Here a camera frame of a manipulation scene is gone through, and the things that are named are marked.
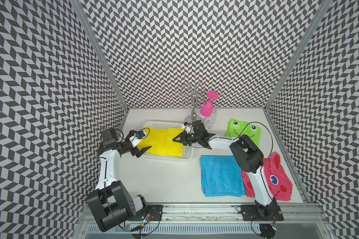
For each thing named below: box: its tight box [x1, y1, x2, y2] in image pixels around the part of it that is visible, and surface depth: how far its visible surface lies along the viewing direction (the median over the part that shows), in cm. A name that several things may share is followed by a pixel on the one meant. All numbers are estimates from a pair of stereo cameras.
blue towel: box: [199, 154, 247, 198], surface depth 84 cm
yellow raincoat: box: [137, 125, 184, 157], surface depth 91 cm
